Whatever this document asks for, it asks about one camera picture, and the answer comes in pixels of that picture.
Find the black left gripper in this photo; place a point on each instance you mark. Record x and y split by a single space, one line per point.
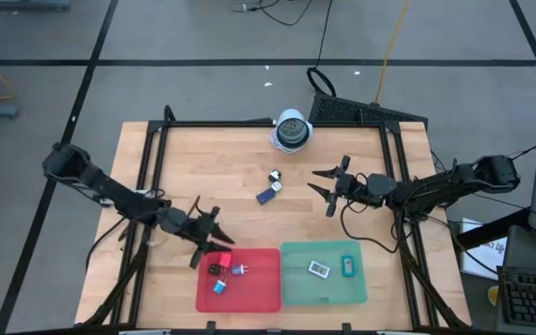
184 223

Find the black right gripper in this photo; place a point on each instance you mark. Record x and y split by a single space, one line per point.
349 186

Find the red charger block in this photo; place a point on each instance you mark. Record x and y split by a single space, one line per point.
224 259

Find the black charger block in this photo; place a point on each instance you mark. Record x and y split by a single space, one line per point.
214 269

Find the purple charger plug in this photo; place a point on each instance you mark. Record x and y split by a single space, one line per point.
238 269

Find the light blue charger plug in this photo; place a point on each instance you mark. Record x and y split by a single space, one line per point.
219 286

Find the small teal device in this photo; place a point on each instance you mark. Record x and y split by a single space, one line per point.
348 266

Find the white card with dark screen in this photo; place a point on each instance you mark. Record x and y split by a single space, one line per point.
319 269

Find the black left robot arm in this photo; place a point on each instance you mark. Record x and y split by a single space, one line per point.
110 188

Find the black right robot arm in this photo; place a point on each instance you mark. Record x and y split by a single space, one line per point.
435 188

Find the white and black charger cube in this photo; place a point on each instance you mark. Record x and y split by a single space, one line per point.
274 175

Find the red translucent plastic bin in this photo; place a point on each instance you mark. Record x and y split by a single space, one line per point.
254 288

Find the dark blue power bank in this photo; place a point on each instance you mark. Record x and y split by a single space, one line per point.
265 196

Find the black perforated computer case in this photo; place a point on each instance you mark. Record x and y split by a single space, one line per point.
356 111

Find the teal translucent plastic bin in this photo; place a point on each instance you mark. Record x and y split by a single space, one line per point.
314 293

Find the black stand bar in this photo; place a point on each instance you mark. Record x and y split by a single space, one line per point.
491 230

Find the white printed paper sheet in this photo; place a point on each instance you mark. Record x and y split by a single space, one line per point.
482 260

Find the small yellow object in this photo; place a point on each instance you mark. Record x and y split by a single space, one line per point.
493 295

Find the open dark grey laptop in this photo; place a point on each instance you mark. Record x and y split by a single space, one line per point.
533 298

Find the black metal table frame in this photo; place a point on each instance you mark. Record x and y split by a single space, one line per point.
226 124

